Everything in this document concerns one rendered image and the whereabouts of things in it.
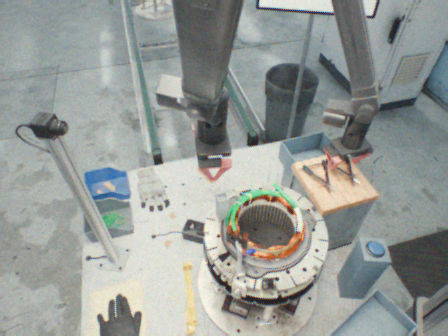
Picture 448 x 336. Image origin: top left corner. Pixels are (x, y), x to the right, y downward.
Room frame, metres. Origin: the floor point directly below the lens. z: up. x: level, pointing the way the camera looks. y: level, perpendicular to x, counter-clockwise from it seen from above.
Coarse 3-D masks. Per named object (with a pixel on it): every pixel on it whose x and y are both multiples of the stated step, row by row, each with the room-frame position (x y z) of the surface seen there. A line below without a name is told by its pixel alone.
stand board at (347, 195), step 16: (320, 160) 0.74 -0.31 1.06; (304, 176) 0.67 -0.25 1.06; (320, 176) 0.67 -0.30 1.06; (336, 176) 0.67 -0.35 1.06; (320, 192) 0.61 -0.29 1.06; (336, 192) 0.61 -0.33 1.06; (352, 192) 0.61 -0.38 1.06; (368, 192) 0.61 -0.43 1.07; (320, 208) 0.55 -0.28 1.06; (336, 208) 0.55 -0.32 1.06
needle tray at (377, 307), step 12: (372, 300) 0.30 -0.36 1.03; (384, 300) 0.29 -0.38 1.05; (360, 312) 0.27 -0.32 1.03; (372, 312) 0.27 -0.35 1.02; (384, 312) 0.27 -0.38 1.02; (396, 312) 0.27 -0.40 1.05; (348, 324) 0.25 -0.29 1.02; (360, 324) 0.25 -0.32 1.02; (372, 324) 0.25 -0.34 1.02; (384, 324) 0.25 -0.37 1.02; (396, 324) 0.25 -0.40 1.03; (408, 324) 0.24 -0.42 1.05
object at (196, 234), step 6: (186, 222) 0.66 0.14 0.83; (192, 222) 0.66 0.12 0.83; (198, 222) 0.66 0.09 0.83; (186, 228) 0.63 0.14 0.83; (198, 228) 0.63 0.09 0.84; (186, 234) 0.61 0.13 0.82; (192, 234) 0.61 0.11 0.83; (198, 234) 0.61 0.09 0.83; (204, 234) 0.60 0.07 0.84; (192, 240) 0.61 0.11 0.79; (198, 240) 0.60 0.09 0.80
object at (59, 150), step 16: (48, 144) 0.53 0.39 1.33; (64, 144) 0.54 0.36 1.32; (64, 160) 0.52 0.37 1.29; (64, 176) 0.53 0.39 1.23; (80, 176) 0.55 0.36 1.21; (80, 192) 0.52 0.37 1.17; (96, 208) 0.55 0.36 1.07; (96, 224) 0.52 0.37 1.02; (112, 240) 0.55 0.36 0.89; (112, 256) 0.52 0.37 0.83
